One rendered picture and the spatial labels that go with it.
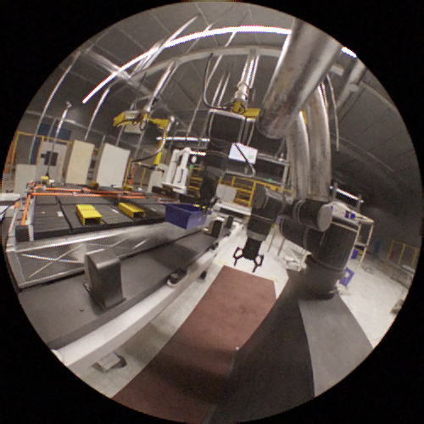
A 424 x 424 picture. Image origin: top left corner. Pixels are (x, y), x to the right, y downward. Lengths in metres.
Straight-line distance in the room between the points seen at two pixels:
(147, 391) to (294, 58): 1.49
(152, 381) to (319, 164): 1.49
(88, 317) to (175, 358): 0.96
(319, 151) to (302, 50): 0.40
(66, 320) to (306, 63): 0.69
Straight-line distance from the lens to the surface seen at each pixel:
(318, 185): 0.57
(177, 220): 0.58
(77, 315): 0.40
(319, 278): 0.69
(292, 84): 0.34
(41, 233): 0.50
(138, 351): 1.28
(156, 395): 1.19
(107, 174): 5.70
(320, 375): 0.43
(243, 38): 9.93
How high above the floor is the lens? 1.19
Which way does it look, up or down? 7 degrees down
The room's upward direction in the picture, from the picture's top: 15 degrees clockwise
